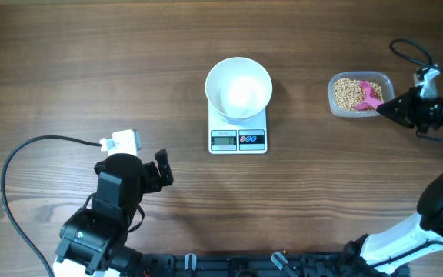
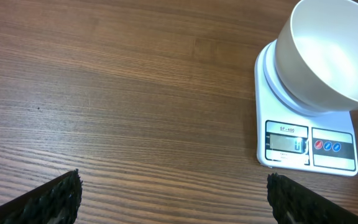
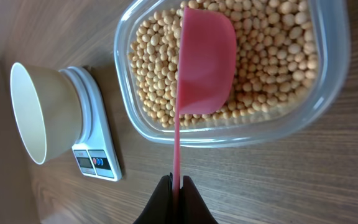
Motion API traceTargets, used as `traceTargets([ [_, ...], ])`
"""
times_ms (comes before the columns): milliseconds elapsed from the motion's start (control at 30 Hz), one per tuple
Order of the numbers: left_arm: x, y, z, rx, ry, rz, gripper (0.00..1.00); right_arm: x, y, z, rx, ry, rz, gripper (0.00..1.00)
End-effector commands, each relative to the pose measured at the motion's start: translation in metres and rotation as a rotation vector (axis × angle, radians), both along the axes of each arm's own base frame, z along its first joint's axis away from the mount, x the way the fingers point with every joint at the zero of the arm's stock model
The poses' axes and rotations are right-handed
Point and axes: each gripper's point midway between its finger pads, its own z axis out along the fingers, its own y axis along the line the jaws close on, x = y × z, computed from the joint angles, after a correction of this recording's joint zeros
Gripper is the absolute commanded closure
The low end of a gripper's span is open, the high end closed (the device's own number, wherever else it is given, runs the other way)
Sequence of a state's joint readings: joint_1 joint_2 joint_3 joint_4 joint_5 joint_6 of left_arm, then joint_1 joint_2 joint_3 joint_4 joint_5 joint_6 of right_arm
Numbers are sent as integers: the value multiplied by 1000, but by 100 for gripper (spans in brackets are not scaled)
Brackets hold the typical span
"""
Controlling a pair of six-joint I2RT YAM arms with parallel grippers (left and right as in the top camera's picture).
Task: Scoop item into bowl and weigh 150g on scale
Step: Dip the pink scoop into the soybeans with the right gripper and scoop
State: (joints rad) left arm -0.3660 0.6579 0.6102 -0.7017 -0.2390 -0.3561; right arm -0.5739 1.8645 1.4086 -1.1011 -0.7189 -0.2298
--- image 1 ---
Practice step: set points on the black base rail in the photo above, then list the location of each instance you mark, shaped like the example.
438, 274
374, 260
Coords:
311, 264

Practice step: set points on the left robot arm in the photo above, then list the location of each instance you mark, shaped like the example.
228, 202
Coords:
93, 238

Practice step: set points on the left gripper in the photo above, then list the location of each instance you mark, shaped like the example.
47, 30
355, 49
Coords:
153, 181

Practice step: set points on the white bowl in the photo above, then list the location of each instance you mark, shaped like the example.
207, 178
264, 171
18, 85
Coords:
238, 88

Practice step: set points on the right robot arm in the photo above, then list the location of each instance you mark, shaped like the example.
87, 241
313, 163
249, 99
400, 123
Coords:
421, 233

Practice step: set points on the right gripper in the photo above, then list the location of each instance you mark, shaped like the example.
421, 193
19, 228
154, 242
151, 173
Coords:
405, 111

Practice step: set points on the pink plastic measuring scoop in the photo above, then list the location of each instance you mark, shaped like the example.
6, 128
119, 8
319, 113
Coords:
370, 101

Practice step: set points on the white digital kitchen scale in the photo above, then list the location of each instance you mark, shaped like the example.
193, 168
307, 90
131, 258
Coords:
247, 137

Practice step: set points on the clear plastic container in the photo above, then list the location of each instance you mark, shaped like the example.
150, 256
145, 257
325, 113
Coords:
376, 77

